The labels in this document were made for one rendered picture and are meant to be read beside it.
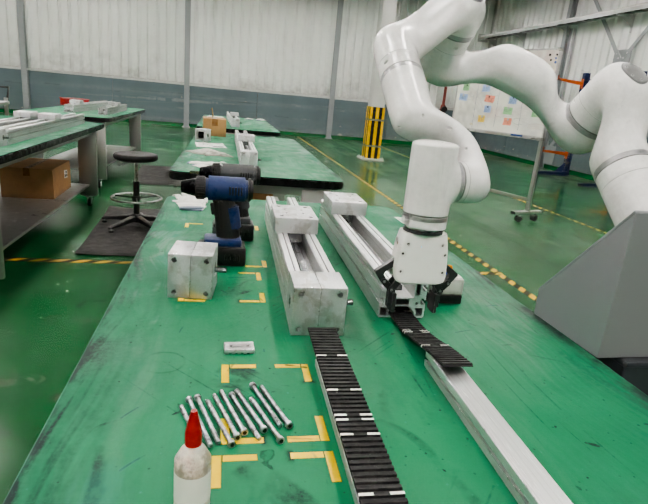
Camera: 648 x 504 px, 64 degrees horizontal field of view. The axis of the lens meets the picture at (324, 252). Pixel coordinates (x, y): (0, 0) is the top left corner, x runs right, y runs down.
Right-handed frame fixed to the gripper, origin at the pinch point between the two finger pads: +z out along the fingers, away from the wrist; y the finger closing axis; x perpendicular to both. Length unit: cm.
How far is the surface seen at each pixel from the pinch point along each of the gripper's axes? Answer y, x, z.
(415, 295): 2.6, 5.3, 0.2
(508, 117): 292, 516, -34
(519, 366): 15.8, -15.1, 5.2
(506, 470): -1.4, -42.2, 4.2
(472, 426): -1.9, -33.6, 4.0
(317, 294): -19.6, -3.7, -3.0
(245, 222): -31, 58, 0
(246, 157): -28, 206, -1
